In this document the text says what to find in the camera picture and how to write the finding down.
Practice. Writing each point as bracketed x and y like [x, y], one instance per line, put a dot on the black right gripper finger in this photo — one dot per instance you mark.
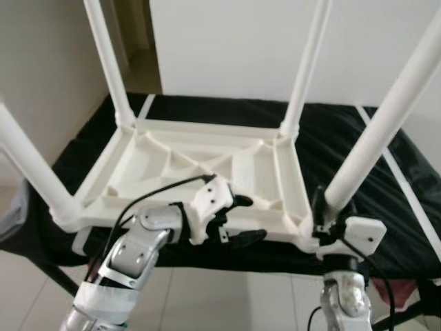
[320, 207]

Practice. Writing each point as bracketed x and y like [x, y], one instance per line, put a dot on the white plastic table top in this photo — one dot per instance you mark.
[172, 148]

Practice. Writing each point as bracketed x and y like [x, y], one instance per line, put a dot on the white plastic table leg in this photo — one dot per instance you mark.
[386, 117]
[31, 169]
[306, 65]
[107, 62]

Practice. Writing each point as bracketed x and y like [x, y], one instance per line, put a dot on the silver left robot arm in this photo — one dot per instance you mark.
[134, 252]

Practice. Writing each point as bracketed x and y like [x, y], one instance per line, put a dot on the black table cloth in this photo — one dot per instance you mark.
[344, 138]

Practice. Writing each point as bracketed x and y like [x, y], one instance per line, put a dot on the pink cloth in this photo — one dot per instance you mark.
[384, 291]

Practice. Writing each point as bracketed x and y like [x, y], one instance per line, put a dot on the black metal stand leg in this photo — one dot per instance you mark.
[406, 316]

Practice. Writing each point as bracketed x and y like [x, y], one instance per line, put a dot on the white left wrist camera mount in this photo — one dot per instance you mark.
[210, 200]

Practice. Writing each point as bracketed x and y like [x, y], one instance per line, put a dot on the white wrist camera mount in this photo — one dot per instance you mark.
[358, 234]
[210, 200]

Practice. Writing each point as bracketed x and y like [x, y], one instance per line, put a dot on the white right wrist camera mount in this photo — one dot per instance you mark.
[358, 234]

